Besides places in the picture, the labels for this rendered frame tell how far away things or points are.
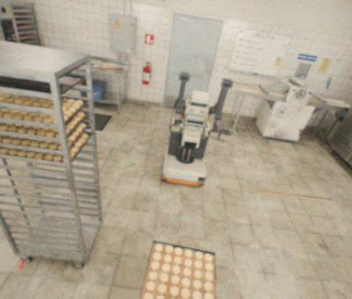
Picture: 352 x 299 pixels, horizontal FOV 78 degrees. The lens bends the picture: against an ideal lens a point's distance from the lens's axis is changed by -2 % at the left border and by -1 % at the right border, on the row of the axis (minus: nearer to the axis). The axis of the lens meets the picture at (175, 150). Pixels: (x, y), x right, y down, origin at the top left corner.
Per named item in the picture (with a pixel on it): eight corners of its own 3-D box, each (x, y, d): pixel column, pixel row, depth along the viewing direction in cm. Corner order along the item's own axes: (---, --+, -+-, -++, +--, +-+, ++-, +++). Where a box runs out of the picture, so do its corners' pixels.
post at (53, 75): (87, 259, 200) (57, 71, 106) (86, 263, 197) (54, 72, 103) (84, 259, 199) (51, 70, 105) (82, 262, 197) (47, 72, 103)
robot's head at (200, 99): (190, 95, 261) (191, 89, 246) (207, 97, 261) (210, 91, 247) (188, 106, 257) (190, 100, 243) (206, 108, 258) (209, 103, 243)
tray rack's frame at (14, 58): (103, 223, 243) (91, 54, 144) (86, 269, 200) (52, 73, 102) (45, 216, 240) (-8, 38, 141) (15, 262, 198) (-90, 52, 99)
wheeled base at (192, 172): (164, 155, 368) (166, 142, 354) (201, 160, 370) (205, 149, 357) (160, 182, 312) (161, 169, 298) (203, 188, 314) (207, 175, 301)
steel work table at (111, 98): (34, 102, 471) (22, 54, 417) (51, 91, 531) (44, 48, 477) (121, 114, 478) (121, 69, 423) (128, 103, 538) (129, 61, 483)
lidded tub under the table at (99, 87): (84, 97, 472) (82, 86, 458) (91, 90, 511) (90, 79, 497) (101, 100, 474) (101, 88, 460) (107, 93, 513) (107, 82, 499)
